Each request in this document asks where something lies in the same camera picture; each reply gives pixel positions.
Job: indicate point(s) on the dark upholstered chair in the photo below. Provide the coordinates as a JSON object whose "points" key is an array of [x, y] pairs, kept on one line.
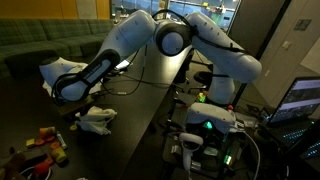
{"points": [[30, 61]]}

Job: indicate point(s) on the grey wall sign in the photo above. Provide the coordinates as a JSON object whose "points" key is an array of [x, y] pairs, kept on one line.
{"points": [[302, 24]]}

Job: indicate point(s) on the white VR headset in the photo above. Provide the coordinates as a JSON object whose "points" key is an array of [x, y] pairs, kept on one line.
{"points": [[210, 115]]}

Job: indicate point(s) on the white terry towel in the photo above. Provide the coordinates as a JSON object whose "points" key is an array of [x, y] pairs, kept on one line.
{"points": [[96, 120]]}

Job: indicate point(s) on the orange plastic disc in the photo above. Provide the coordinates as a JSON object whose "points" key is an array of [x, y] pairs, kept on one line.
{"points": [[40, 142], [49, 161], [55, 145], [50, 138]]}

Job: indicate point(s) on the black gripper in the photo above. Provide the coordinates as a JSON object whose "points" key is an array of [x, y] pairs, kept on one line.
{"points": [[85, 110]]}

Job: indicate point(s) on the white wall switch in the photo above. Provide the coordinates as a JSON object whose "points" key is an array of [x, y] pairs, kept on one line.
{"points": [[286, 45]]}

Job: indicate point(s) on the green plaid sofa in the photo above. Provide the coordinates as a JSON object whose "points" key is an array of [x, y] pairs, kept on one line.
{"points": [[40, 35]]}

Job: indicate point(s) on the open laptop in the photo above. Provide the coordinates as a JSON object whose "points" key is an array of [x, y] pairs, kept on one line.
{"points": [[296, 100]]}

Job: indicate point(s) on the black office chair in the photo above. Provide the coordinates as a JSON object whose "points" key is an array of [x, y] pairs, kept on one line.
{"points": [[203, 78]]}

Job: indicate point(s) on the small yellow block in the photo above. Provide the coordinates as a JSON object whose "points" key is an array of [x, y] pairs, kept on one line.
{"points": [[30, 142]]}

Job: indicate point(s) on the small stacking cup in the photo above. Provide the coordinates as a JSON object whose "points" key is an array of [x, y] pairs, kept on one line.
{"points": [[59, 155]]}

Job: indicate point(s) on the white VR controller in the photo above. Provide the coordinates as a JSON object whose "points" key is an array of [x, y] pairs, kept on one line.
{"points": [[190, 143]]}

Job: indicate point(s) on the brown plush toy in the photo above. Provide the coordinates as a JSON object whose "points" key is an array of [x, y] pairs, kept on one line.
{"points": [[11, 166]]}

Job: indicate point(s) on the red plush ball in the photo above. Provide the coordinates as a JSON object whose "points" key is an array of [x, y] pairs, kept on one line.
{"points": [[40, 168]]}

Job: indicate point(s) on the white plastic bin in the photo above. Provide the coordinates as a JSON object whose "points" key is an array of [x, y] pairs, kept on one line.
{"points": [[96, 88]]}

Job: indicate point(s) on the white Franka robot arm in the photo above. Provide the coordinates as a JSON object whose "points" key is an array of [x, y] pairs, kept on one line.
{"points": [[226, 63]]}

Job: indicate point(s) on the black slanted pole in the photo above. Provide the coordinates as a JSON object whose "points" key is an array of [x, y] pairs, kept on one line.
{"points": [[263, 43]]}

